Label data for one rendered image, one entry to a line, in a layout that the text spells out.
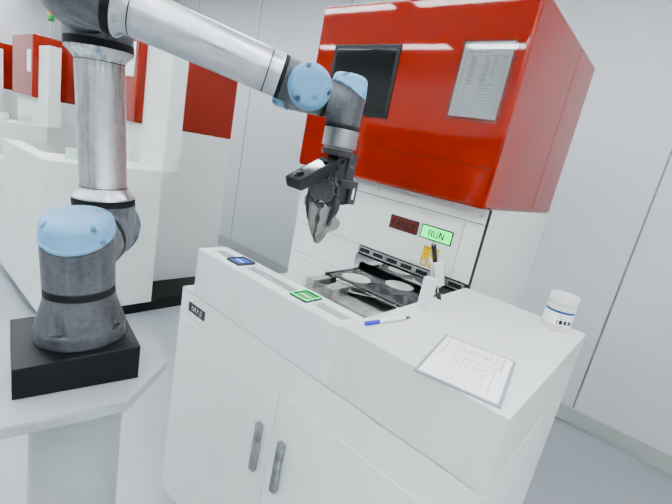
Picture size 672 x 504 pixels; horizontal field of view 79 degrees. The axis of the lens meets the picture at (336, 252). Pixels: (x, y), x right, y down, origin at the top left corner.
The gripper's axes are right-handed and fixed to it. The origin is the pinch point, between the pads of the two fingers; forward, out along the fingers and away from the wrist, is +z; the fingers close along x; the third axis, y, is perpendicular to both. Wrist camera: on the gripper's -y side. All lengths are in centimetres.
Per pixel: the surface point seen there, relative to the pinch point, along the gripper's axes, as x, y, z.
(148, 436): 79, 7, 111
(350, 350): -18.8, -4.0, 18.1
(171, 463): 41, -4, 90
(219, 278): 28.1, -4.0, 19.6
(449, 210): -3, 58, -8
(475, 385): -42.6, 0.0, 13.9
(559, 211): -3, 207, -10
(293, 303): -0.9, -4.0, 15.1
